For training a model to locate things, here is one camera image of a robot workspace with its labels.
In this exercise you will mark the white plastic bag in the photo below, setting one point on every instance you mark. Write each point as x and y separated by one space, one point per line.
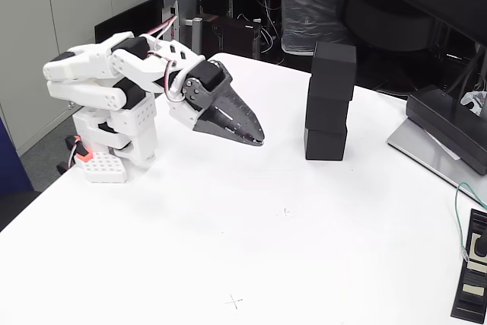
473 99

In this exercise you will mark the black plastic tray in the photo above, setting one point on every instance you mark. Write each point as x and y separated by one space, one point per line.
466 302

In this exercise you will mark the grey metal post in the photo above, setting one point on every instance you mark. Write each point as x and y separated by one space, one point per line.
196 39

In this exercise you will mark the black office chair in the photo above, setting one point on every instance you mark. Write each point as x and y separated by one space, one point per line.
388 24

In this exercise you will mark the silver monitor stand base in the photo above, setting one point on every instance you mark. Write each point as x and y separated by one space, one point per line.
418 150

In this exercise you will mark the black computer case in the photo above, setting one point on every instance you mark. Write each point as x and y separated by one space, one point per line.
236 39

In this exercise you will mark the black cube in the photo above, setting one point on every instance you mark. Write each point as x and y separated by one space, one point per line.
325 146
333 66
327 112

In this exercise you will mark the bin with clear plastic bag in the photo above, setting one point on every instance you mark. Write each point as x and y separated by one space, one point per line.
308 20

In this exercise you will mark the blue partition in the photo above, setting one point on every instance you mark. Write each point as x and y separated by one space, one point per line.
11 165

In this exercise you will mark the grey metal cabinet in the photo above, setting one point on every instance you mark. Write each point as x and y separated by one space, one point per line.
23 55

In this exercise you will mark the orange black controller board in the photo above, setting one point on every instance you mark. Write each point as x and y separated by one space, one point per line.
84 155

